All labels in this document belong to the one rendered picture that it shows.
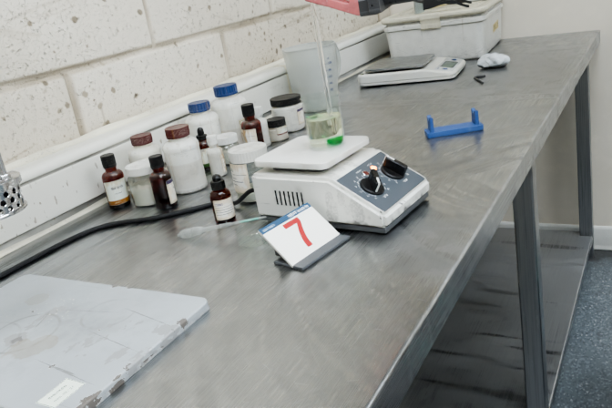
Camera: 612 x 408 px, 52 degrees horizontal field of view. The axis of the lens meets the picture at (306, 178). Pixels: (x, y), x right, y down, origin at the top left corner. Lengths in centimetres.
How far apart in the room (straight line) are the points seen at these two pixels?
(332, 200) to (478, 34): 118
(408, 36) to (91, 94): 106
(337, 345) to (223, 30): 102
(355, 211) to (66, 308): 35
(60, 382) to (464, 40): 153
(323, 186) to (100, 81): 54
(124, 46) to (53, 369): 73
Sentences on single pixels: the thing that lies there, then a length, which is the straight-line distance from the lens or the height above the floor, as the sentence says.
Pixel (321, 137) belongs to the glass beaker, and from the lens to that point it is 82.
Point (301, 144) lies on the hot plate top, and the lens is 88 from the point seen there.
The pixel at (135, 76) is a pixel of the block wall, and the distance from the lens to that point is 124.
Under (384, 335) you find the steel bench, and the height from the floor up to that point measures 75.
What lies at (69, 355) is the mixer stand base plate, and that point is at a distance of 66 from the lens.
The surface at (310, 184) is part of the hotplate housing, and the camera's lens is 79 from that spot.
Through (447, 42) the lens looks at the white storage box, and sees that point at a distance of 191.
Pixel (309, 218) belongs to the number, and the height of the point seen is 78.
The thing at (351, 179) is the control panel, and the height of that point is 81.
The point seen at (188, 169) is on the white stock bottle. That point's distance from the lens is 105.
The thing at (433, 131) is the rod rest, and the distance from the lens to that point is 115.
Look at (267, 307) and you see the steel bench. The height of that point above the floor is 75.
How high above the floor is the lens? 106
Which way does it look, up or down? 18 degrees down
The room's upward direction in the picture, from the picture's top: 10 degrees counter-clockwise
